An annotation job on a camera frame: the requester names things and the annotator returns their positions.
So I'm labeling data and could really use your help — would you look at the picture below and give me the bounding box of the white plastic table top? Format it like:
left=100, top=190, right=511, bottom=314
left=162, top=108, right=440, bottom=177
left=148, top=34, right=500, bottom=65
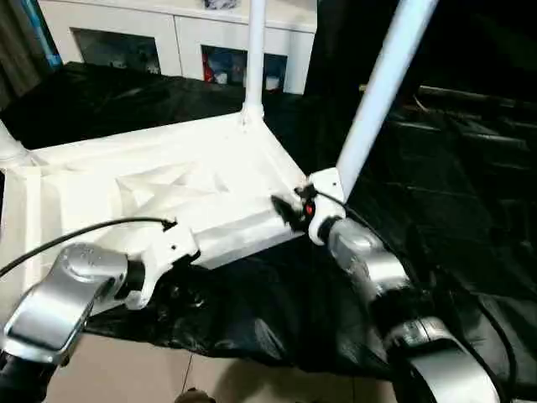
left=0, top=104, right=316, bottom=308

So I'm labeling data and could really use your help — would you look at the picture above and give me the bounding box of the small brown rounded object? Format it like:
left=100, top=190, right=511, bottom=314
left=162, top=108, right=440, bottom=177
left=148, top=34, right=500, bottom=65
left=175, top=388, right=211, bottom=403

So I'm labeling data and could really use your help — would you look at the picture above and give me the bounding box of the black work mat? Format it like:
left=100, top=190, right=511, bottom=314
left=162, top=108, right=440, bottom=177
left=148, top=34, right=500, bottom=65
left=0, top=61, right=537, bottom=396

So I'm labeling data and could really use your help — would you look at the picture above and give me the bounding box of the dark low shelf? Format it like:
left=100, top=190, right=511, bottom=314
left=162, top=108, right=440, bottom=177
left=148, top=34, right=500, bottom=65
left=418, top=85, right=537, bottom=107

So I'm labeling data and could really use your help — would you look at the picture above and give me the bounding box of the white glass-door cabinet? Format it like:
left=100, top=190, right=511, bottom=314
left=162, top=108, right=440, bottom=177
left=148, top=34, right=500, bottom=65
left=36, top=0, right=319, bottom=95

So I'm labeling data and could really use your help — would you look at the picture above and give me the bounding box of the grey curtain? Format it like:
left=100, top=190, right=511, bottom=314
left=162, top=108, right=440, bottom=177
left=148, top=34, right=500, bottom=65
left=0, top=0, right=63, bottom=102

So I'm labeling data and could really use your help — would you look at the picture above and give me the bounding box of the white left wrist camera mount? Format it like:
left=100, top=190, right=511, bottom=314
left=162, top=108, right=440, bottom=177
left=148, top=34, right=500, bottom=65
left=124, top=223, right=201, bottom=312

